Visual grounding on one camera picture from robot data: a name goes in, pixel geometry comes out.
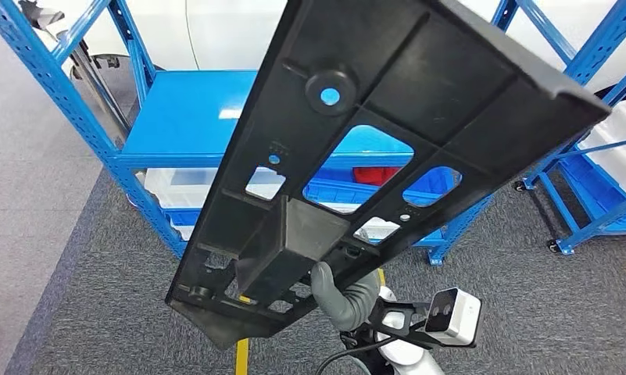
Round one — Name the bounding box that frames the black plastic plate frame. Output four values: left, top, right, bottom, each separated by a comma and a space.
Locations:
165, 0, 613, 352

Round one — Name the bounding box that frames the white car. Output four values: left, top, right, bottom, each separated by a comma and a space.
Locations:
30, 0, 626, 97

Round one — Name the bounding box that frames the blue wheeled shelf rack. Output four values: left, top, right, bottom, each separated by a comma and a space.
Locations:
491, 0, 626, 256

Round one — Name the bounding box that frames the red plastic part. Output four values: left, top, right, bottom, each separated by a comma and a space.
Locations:
352, 166, 402, 188

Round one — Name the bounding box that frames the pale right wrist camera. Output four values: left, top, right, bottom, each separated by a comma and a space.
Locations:
424, 287, 484, 347

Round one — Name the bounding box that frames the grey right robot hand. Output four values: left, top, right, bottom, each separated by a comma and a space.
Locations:
309, 261, 355, 330

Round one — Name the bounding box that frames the blue steel shelf rack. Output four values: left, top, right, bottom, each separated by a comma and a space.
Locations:
0, 0, 495, 267

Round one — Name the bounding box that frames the black cable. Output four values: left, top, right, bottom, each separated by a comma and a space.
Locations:
315, 335, 396, 375

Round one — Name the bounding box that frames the blue plastic bin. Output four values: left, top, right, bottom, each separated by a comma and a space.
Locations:
302, 166, 463, 214
556, 152, 626, 235
165, 206, 202, 229

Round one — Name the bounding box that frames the black camera bracket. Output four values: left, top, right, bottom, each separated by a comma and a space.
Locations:
367, 297, 477, 350

